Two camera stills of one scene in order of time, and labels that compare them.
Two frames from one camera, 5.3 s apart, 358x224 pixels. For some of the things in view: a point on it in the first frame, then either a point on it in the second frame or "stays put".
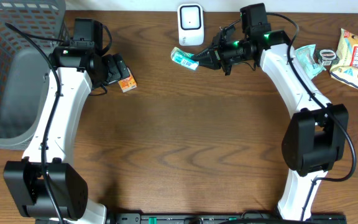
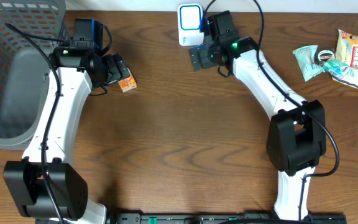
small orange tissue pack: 128,83 stays put
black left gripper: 114,69 stays put
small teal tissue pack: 187,59 -> 338,68
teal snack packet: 306,56 stays put
